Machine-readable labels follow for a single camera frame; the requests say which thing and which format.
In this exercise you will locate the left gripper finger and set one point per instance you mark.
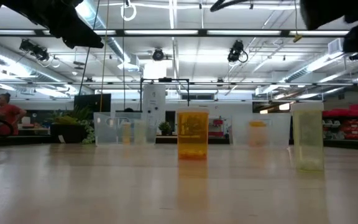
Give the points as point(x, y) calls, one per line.
point(79, 34)

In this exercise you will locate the large yellow-green pill bottle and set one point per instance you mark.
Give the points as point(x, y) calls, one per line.
point(308, 140)

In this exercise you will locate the red white machine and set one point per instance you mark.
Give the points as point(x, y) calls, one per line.
point(217, 126)

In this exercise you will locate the large orange pill bottle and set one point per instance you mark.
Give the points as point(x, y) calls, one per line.
point(193, 137)

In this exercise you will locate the white cabinet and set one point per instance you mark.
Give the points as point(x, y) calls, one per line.
point(154, 102)

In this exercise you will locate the black rig camera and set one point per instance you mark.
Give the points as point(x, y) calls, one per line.
point(34, 49)
point(158, 54)
point(236, 51)

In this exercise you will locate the black monitor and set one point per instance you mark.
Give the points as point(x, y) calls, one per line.
point(92, 102)

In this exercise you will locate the yellow hanging connector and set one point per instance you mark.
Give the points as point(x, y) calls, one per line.
point(297, 38)

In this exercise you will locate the red storage bins shelf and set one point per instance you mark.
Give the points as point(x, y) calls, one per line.
point(351, 123)

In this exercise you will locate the small yellow-green pill bottle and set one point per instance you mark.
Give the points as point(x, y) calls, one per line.
point(139, 132)

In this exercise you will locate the potted green succulent plant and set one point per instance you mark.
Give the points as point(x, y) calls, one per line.
point(68, 129)

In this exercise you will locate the small orange pill bottle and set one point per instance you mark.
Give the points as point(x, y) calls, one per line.
point(126, 133)

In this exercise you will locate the clear plastic bin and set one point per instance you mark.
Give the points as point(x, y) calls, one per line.
point(278, 130)
point(107, 130)

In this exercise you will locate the person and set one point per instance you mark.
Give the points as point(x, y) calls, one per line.
point(5, 116)

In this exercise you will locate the small background potted plant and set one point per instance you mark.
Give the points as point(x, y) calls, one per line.
point(164, 127)

